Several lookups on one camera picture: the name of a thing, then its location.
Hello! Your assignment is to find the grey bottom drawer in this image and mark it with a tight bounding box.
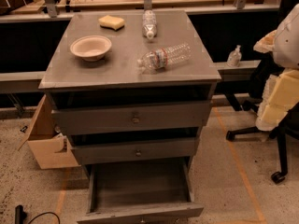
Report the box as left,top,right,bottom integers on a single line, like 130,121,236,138
78,158,203,224

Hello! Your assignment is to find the grey drawer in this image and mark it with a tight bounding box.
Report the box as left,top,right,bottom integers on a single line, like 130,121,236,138
71,138,198,165
78,158,203,224
52,102,211,135

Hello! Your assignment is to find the grey wooden drawer cabinet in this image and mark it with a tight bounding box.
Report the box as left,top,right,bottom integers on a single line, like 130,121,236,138
38,9,222,173

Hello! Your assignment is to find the grey top drawer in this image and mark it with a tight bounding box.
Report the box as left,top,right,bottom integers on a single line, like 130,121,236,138
52,102,211,135

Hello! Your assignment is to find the grey middle drawer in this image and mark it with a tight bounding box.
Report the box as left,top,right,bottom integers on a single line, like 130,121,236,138
71,138,198,165

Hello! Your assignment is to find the clear bottle with red label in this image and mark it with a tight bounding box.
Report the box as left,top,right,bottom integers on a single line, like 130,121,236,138
137,43,192,72

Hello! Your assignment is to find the beige paper bowl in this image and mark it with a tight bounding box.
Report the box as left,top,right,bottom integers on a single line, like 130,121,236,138
70,35,112,62

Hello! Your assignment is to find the upright-lying clear water bottle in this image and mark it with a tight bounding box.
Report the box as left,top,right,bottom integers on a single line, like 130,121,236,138
142,10,157,40

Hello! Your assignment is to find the yellow sponge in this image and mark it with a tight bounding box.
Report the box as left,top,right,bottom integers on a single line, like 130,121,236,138
98,15,125,31

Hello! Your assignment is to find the clear sanitizer pump bottle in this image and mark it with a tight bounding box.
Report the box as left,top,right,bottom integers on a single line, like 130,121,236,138
227,45,242,67

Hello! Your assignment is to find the open cardboard box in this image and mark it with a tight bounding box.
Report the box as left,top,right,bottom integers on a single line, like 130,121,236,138
18,95,79,169

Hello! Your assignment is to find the black office chair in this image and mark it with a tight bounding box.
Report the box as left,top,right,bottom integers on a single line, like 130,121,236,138
225,103,299,185

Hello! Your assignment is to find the long wooden workbench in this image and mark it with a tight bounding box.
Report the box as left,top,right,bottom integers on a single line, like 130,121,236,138
56,0,281,19

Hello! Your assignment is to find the black cable with plug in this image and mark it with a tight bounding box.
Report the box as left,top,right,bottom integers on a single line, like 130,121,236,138
14,204,62,224

